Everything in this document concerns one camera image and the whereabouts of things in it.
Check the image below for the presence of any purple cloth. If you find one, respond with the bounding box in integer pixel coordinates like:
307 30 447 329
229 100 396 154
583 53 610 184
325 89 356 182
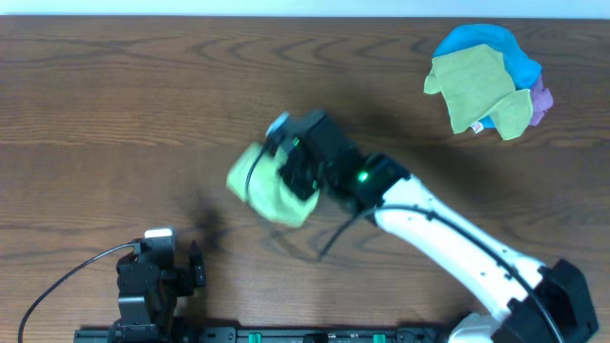
529 75 554 126

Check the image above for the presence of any black camera cable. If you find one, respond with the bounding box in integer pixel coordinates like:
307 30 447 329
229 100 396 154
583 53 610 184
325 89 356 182
243 140 566 343
17 241 144 343

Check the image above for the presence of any olive green cloth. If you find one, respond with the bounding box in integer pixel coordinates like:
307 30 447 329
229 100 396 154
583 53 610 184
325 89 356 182
424 45 533 140

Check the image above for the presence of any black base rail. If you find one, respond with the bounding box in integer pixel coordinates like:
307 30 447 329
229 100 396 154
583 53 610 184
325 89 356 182
73 325 458 343

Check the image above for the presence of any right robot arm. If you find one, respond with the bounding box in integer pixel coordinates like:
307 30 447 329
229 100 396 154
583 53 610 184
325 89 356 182
266 111 599 342

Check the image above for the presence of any black right camera cable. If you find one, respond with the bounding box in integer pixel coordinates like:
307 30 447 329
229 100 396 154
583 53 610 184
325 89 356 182
243 140 566 343

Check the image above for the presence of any black left camera cable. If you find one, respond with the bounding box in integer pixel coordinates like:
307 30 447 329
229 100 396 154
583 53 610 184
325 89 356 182
17 241 144 343

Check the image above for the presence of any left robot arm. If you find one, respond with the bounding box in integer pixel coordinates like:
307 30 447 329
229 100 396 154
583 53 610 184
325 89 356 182
106 236 206 343

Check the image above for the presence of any light green microfiber cloth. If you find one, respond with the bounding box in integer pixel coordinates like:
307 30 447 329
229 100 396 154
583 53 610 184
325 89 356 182
226 143 319 228

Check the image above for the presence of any blue cloth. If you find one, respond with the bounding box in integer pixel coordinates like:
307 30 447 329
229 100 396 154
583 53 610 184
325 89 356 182
432 23 543 130

